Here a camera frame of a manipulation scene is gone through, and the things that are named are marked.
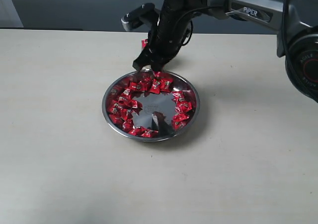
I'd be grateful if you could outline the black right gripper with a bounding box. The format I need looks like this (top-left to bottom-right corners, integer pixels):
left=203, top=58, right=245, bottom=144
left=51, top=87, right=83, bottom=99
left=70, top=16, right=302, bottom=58
left=132, top=0, right=192, bottom=72

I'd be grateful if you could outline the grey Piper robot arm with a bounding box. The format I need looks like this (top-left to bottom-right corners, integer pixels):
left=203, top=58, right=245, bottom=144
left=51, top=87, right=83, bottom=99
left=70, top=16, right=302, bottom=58
left=132, top=0, right=318, bottom=100

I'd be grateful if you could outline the round steel plate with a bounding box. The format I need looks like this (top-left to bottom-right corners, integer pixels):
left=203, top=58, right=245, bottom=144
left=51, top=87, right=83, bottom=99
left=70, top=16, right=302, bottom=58
left=102, top=70, right=200, bottom=142

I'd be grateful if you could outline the red wrapped candy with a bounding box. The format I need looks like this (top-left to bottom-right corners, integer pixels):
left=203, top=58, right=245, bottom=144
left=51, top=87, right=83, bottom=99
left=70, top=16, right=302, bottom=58
left=171, top=113, right=190, bottom=130
left=149, top=78, right=161, bottom=94
left=120, top=88, right=134, bottom=99
left=108, top=114, right=123, bottom=125
left=160, top=78, right=173, bottom=93
left=171, top=90, right=188, bottom=104
left=129, top=81, right=142, bottom=92

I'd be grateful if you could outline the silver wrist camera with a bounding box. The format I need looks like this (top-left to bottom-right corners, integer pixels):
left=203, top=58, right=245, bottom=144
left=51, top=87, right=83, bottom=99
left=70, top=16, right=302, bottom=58
left=121, top=3, right=160, bottom=32

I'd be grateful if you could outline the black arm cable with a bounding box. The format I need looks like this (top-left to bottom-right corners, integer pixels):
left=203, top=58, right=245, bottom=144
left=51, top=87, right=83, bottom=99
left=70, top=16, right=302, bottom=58
left=173, top=0, right=291, bottom=58

